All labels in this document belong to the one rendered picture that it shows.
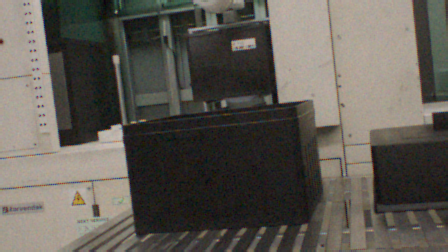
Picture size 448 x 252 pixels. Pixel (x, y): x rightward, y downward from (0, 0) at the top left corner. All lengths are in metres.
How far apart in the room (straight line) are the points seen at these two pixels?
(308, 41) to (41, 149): 0.69
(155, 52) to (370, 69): 1.19
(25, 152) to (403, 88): 0.89
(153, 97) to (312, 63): 1.15
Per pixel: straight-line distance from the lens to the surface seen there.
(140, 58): 2.35
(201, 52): 1.57
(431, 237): 0.78
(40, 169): 1.51
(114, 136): 1.63
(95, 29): 1.98
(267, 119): 0.87
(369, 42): 1.31
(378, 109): 1.31
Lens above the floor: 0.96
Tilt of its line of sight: 3 degrees down
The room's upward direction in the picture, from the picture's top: 7 degrees counter-clockwise
